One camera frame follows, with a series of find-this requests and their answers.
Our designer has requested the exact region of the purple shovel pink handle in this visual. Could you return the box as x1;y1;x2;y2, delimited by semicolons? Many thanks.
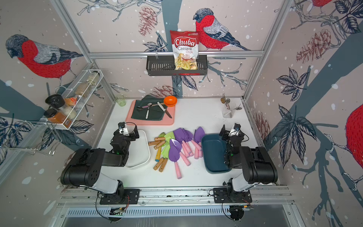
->
173;128;194;157
192;127;205;159
169;144;182;179

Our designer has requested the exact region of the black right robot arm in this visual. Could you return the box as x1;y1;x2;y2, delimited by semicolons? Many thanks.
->
219;124;278;194

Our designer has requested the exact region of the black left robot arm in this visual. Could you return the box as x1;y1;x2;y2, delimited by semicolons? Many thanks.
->
60;127;140;197

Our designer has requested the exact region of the teal storage tray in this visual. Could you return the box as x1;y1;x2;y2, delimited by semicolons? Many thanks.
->
201;133;231;174

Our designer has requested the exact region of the white storage tray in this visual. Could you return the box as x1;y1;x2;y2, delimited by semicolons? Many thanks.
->
124;130;151;169

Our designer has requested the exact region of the clear glass with cutlery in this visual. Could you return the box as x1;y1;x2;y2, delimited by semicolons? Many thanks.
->
220;93;242;118

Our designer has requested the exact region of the iridescent spoon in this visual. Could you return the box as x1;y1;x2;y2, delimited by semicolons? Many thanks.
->
136;104;159;111

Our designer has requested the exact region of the small green glass cup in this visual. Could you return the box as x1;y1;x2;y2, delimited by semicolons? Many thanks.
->
116;94;126;107

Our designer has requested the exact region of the dark green cloth napkin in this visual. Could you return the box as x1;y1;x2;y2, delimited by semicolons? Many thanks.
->
131;95;167;121

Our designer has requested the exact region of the pink cutting board tray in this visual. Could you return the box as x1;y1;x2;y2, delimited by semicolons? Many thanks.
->
125;100;175;126

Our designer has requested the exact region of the orange spice jar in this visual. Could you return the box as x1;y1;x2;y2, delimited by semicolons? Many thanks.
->
44;108;72;127

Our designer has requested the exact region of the orange plastic bowl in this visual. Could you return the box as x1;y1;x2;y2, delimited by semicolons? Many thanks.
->
164;96;177;107

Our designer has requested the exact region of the black lid spice jar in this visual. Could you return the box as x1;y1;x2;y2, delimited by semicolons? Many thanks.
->
45;94;65;109

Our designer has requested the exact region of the Chuba cassava chips bag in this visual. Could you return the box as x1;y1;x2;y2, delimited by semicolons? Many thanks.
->
170;31;199;70

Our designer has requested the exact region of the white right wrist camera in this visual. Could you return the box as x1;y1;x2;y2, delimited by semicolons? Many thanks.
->
229;123;241;137

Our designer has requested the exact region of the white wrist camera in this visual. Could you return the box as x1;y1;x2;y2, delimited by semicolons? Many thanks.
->
118;122;128;135
229;123;241;137

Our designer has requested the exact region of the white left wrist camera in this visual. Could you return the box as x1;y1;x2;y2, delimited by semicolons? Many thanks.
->
118;122;128;135

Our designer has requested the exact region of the green shovel yellow handle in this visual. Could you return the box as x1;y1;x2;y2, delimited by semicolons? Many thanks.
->
154;141;166;162

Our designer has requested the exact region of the green shovel wooden handle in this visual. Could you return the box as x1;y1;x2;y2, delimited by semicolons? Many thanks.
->
148;131;175;146
153;145;170;172

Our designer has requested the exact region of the metal spoon white handle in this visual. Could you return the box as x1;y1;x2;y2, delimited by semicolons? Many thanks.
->
145;103;152;119

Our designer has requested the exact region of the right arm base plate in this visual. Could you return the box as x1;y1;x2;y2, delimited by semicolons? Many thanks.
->
211;187;252;203

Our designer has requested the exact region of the white handled knife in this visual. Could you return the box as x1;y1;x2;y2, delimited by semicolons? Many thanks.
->
157;102;172;119

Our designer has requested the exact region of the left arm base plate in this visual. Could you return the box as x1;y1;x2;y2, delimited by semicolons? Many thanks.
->
100;189;141;205

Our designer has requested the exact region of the purple shovel front pink handle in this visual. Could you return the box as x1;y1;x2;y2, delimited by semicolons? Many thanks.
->
169;144;182;179

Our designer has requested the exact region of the white wire spice rack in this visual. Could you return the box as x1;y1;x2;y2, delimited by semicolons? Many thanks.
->
55;69;104;130

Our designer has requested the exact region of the black wire wall basket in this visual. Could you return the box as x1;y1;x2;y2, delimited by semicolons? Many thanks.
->
146;55;208;76

